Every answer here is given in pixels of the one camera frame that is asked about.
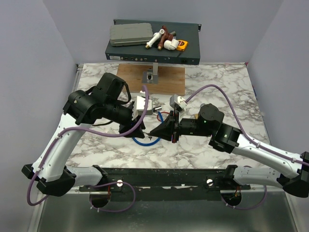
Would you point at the grey plastic case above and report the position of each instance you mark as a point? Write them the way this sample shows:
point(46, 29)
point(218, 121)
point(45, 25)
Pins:
point(130, 34)

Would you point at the dark teal rack device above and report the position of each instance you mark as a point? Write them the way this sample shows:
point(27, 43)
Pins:
point(188, 32)

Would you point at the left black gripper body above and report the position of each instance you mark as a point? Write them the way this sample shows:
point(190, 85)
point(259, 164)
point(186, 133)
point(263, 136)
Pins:
point(124, 126)

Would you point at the red cable lock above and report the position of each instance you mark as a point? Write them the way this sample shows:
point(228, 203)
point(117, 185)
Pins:
point(159, 116)

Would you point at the white elbow pipe fitting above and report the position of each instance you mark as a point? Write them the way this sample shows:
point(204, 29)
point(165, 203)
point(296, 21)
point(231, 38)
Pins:
point(171, 45)

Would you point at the black mounting rail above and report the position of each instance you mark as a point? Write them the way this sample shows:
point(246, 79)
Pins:
point(164, 184)

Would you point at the white straight pipe fitting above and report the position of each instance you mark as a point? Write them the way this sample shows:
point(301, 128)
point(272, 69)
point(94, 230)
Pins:
point(155, 37)

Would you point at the yellow tape measure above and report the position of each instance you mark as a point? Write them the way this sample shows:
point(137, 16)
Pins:
point(182, 45)

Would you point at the metal stand post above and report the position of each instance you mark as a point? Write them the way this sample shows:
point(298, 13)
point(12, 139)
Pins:
point(150, 76)

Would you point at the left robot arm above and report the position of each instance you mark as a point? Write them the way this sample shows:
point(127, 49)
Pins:
point(81, 110)

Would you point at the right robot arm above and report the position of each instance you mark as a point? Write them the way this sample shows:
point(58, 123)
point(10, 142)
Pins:
point(286, 170)

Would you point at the brown pipe fitting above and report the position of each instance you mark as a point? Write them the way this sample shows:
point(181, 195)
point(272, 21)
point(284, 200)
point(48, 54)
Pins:
point(166, 36)

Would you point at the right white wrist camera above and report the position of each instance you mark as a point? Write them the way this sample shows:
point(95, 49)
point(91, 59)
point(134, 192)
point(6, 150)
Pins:
point(179, 105)

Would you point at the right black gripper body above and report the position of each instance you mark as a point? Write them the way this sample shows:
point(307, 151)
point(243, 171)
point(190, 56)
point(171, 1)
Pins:
point(176, 127)

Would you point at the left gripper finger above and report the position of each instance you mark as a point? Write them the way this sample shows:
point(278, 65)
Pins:
point(132, 134)
point(141, 125)

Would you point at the wooden board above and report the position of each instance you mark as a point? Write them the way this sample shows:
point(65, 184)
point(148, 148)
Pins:
point(171, 79)

